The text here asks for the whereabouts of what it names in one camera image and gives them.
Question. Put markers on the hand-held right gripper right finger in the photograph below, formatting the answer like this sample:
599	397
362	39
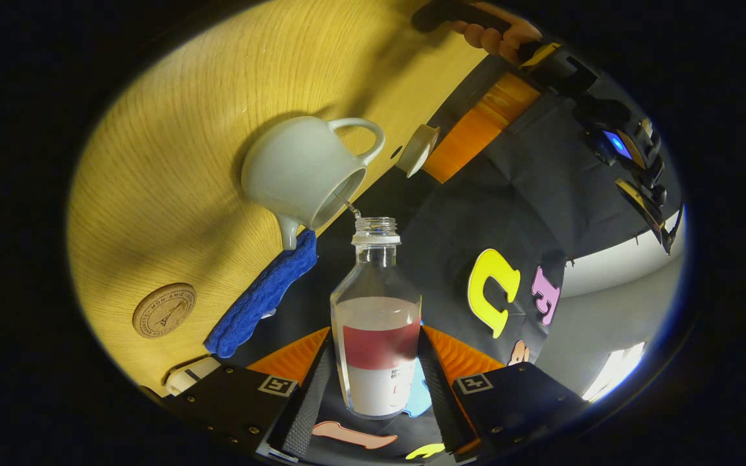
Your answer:
441	408

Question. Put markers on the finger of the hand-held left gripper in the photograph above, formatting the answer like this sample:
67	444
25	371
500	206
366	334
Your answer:
480	123

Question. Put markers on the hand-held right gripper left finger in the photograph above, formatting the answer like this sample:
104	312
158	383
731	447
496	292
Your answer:
311	401

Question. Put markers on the white teacup lid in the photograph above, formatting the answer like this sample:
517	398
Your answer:
417	150

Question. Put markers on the clear plastic water bottle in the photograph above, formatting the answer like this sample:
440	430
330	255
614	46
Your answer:
376	323

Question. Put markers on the round cork coaster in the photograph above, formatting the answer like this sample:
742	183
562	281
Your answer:
164	310

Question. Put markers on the white ceramic teacup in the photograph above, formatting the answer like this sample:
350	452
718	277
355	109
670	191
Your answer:
289	162

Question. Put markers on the blue towel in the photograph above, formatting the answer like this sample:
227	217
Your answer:
256	304

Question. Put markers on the white toaster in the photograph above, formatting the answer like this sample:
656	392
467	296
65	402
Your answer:
188	375

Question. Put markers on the ceiling light panel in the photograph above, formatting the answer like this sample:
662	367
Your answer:
616	369

